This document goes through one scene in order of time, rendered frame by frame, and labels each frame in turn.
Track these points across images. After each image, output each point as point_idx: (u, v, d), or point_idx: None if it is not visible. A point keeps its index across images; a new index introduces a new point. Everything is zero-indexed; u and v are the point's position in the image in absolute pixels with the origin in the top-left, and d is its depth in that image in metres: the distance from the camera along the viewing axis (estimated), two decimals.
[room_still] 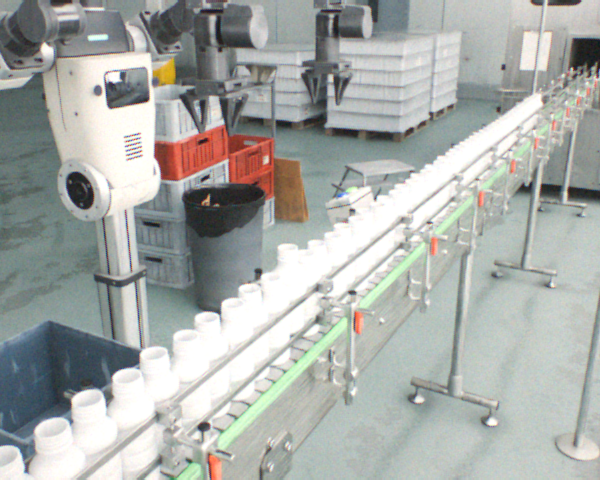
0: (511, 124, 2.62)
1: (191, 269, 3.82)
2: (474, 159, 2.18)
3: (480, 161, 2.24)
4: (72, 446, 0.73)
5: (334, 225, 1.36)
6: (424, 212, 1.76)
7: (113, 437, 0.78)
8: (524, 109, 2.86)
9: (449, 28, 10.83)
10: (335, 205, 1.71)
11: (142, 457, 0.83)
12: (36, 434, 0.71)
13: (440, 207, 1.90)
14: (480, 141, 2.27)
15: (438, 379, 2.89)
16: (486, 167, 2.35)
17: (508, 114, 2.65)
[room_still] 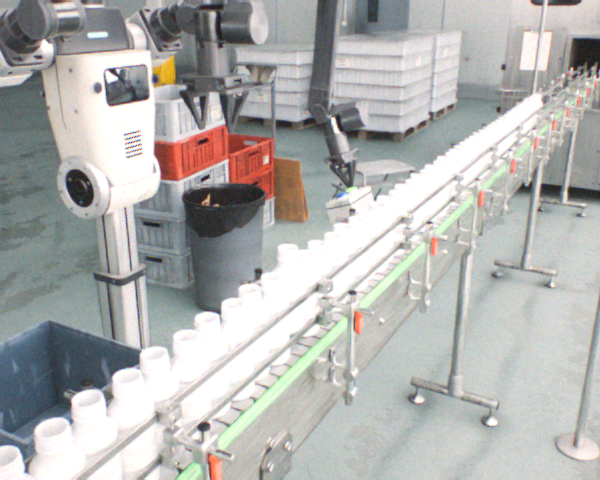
0: (511, 124, 2.62)
1: (191, 269, 3.82)
2: (474, 159, 2.18)
3: (480, 161, 2.24)
4: (72, 446, 0.73)
5: (334, 225, 1.36)
6: (424, 212, 1.76)
7: (113, 437, 0.78)
8: (524, 109, 2.86)
9: (449, 28, 10.83)
10: (335, 205, 1.71)
11: (142, 457, 0.83)
12: (36, 434, 0.71)
13: (440, 207, 1.90)
14: (480, 141, 2.27)
15: (438, 379, 2.89)
16: (486, 167, 2.35)
17: (508, 114, 2.65)
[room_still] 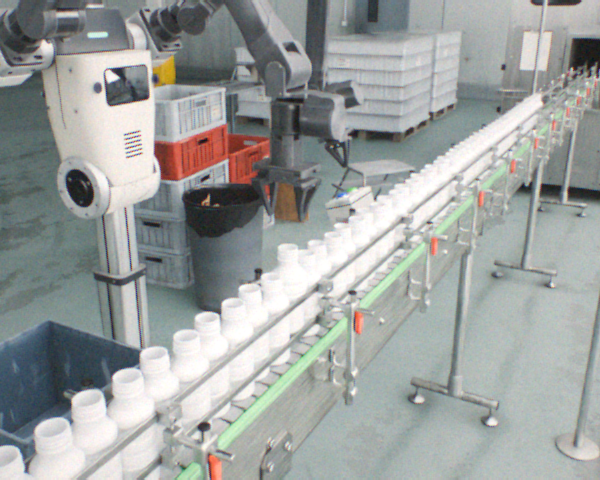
0: (511, 124, 2.62)
1: (191, 269, 3.82)
2: (474, 159, 2.18)
3: (480, 161, 2.24)
4: (72, 446, 0.73)
5: (334, 225, 1.36)
6: (424, 212, 1.76)
7: (113, 437, 0.78)
8: (524, 109, 2.86)
9: (449, 28, 10.83)
10: (335, 205, 1.71)
11: (142, 457, 0.83)
12: (36, 434, 0.71)
13: (440, 207, 1.90)
14: (480, 141, 2.27)
15: (438, 379, 2.89)
16: (486, 167, 2.35)
17: (508, 114, 2.65)
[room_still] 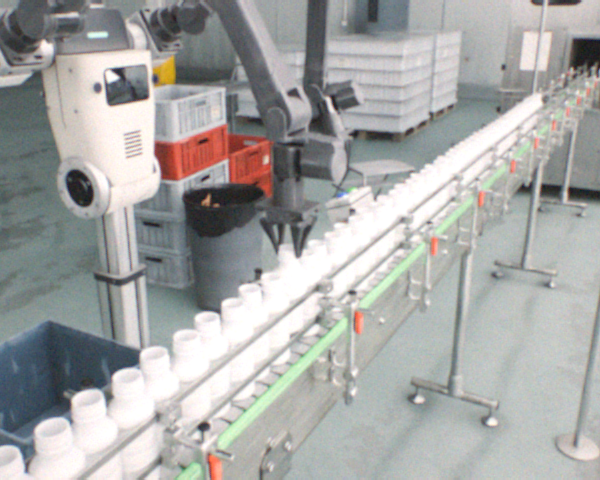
0: (511, 124, 2.62)
1: (191, 269, 3.82)
2: (474, 159, 2.18)
3: (480, 161, 2.24)
4: (72, 446, 0.73)
5: (334, 225, 1.36)
6: (424, 212, 1.76)
7: (113, 437, 0.78)
8: (524, 109, 2.86)
9: (449, 28, 10.83)
10: (335, 205, 1.71)
11: (142, 457, 0.83)
12: (36, 434, 0.71)
13: (440, 207, 1.90)
14: (480, 141, 2.27)
15: (438, 379, 2.89)
16: (486, 167, 2.35)
17: (508, 114, 2.65)
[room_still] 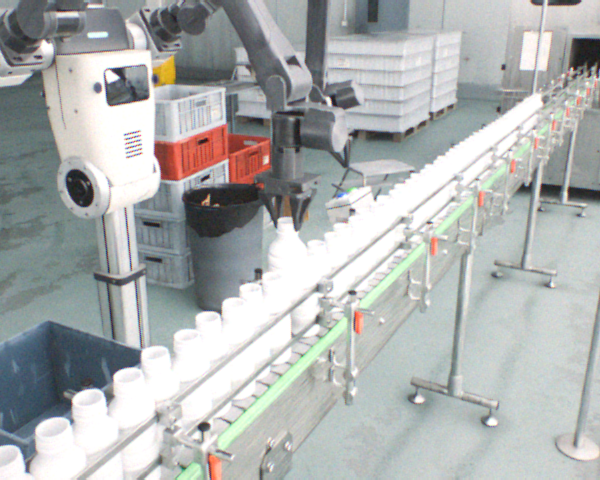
0: (511, 124, 2.62)
1: (191, 269, 3.82)
2: (474, 159, 2.18)
3: (480, 161, 2.24)
4: (73, 446, 0.73)
5: (334, 225, 1.36)
6: (424, 212, 1.76)
7: (114, 436, 0.78)
8: (524, 109, 2.86)
9: (449, 28, 10.83)
10: (335, 205, 1.71)
11: (142, 457, 0.83)
12: (37, 433, 0.71)
13: (440, 207, 1.90)
14: (480, 141, 2.27)
15: (438, 379, 2.89)
16: (486, 167, 2.35)
17: (508, 114, 2.65)
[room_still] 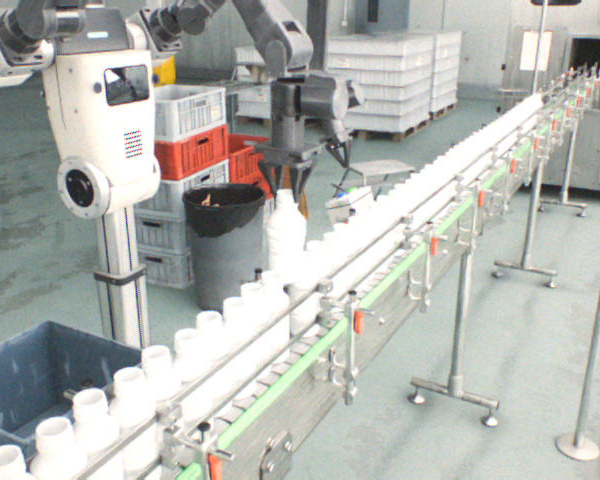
0: (511, 124, 2.62)
1: (191, 269, 3.82)
2: (474, 159, 2.18)
3: (480, 161, 2.24)
4: (73, 446, 0.73)
5: (334, 225, 1.35)
6: (424, 212, 1.76)
7: (115, 435, 0.78)
8: (524, 109, 2.86)
9: (449, 28, 10.83)
10: (335, 205, 1.71)
11: (141, 456, 0.83)
12: (37, 433, 0.71)
13: (440, 207, 1.90)
14: (480, 141, 2.27)
15: (438, 379, 2.89)
16: (486, 167, 2.35)
17: (508, 114, 2.65)
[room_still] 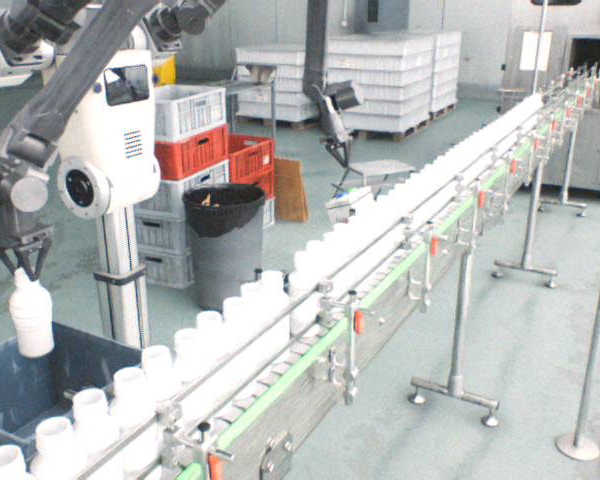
0: (511, 124, 2.62)
1: (191, 269, 3.82)
2: (474, 159, 2.18)
3: (480, 161, 2.24)
4: (73, 446, 0.73)
5: (334, 225, 1.35)
6: (424, 212, 1.76)
7: (115, 435, 0.78)
8: (524, 109, 2.86)
9: (449, 28, 10.83)
10: (335, 205, 1.71)
11: (141, 456, 0.83)
12: (37, 433, 0.71)
13: (440, 207, 1.90)
14: (480, 141, 2.27)
15: (438, 379, 2.89)
16: (486, 167, 2.35)
17: (508, 114, 2.65)
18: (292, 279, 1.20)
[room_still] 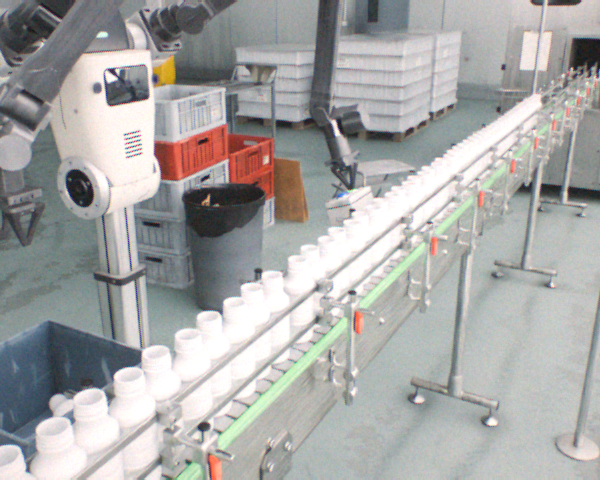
0: (510, 125, 2.60)
1: (191, 269, 3.82)
2: (472, 160, 2.16)
3: (478, 162, 2.22)
4: (73, 446, 0.73)
5: (328, 229, 1.33)
6: (421, 215, 1.74)
7: (116, 435, 0.78)
8: (523, 110, 2.84)
9: (449, 28, 10.83)
10: (335, 205, 1.71)
11: (141, 456, 0.83)
12: (37, 432, 0.71)
13: (438, 209, 1.88)
14: (478, 142, 2.25)
15: (438, 379, 2.89)
16: (484, 168, 2.33)
17: (507, 115, 2.64)
18: (285, 284, 1.18)
